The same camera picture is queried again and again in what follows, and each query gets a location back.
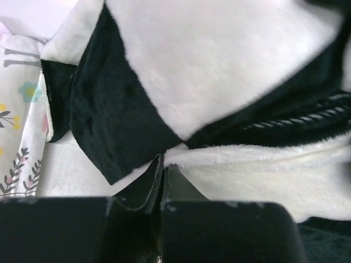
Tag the black white checkered pillowcase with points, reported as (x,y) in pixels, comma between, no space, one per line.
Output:
(250,99)

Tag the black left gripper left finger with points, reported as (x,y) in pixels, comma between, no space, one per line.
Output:
(121,228)

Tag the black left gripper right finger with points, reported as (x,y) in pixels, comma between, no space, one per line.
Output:
(195,229)

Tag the floral animal print pillow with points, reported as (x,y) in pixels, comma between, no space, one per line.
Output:
(25,115)

